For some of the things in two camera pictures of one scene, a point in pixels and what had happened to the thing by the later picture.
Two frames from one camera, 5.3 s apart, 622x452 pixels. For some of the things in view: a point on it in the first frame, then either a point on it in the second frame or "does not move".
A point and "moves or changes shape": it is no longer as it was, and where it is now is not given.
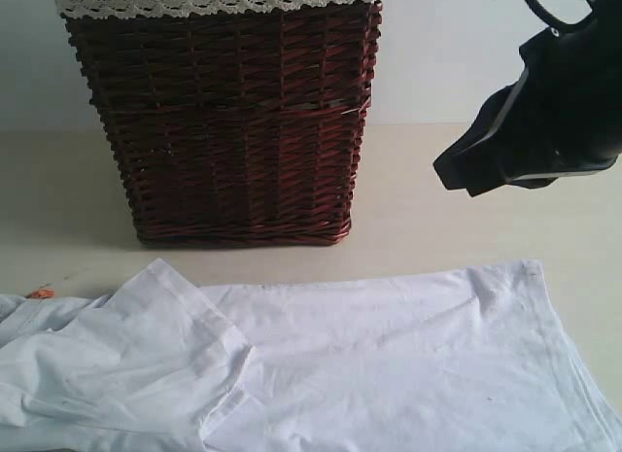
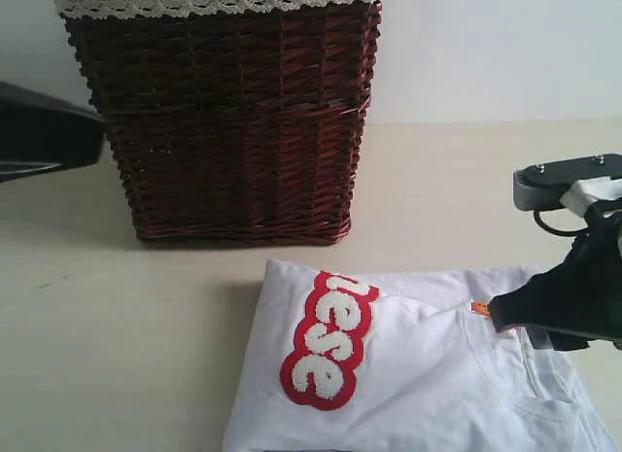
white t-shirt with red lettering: (470, 360) moves or changes shape
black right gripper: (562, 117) → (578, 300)
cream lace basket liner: (104, 1) does not move
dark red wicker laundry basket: (236, 129) does not move
